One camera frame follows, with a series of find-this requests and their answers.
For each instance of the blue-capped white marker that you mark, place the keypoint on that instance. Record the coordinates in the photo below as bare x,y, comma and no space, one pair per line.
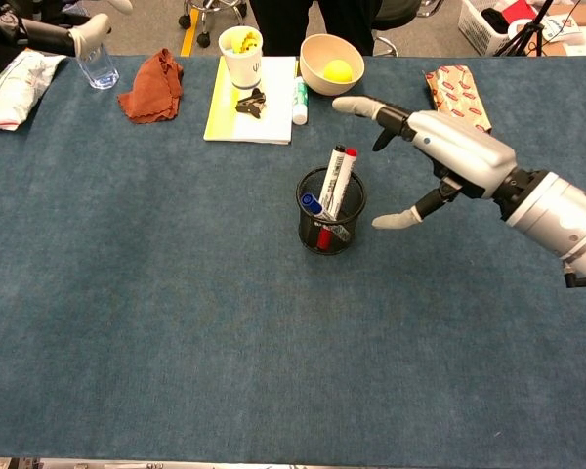
311,203

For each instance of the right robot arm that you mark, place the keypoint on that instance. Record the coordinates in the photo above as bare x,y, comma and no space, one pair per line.
556,215

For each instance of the white printed snack bag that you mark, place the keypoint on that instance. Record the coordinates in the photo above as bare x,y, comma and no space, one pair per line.
10,98

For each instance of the beige bowl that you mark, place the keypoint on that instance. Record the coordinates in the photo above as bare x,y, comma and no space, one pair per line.
315,73

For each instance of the gold and red snack packet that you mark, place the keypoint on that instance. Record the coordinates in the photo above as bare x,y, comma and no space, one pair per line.
456,95

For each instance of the black mesh pen holder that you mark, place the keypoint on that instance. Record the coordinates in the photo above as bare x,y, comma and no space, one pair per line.
354,220

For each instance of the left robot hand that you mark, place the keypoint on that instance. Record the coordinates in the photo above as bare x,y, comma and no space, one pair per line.
90,31

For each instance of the aluminium table edge rail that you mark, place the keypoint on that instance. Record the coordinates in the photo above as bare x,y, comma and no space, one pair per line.
127,465

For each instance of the black tripod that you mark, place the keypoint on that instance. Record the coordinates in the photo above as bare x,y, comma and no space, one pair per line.
525,31

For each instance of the person in black clothes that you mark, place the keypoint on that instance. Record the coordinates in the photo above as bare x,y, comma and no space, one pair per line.
293,24

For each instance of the red-capped white marker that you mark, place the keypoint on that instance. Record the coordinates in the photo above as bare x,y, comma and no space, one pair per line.
347,176

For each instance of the yellow and white notebook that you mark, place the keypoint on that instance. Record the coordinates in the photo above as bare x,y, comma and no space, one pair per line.
268,129

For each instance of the yellow toy figure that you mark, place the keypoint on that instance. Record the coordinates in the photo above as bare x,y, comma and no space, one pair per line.
248,43

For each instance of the black office chair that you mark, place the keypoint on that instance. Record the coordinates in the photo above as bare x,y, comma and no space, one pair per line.
395,12

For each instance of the white paper cup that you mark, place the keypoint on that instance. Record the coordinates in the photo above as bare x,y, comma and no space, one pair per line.
244,68

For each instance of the yellow ball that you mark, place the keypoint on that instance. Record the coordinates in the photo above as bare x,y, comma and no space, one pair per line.
338,71

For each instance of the brown cloth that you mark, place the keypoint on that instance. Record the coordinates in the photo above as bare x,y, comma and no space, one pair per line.
151,93

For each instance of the green and white glue stick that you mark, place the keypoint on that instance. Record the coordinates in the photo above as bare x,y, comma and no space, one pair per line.
300,102

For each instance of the white plastic basket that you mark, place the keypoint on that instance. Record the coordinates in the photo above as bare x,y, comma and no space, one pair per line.
473,27

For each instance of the chrome stool with casters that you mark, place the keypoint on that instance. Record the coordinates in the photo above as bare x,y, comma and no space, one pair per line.
210,12

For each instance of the clear plastic cup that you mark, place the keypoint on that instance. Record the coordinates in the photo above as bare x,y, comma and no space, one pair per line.
100,71

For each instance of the blue felt table cover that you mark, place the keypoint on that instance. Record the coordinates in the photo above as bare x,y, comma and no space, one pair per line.
176,317

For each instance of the black-capped white whiteboard marker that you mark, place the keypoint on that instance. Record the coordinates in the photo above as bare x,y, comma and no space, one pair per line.
333,176

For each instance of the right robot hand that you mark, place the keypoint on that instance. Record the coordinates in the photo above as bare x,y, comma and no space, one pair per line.
464,151

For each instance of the black staple remover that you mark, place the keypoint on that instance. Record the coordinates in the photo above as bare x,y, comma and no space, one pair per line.
251,103

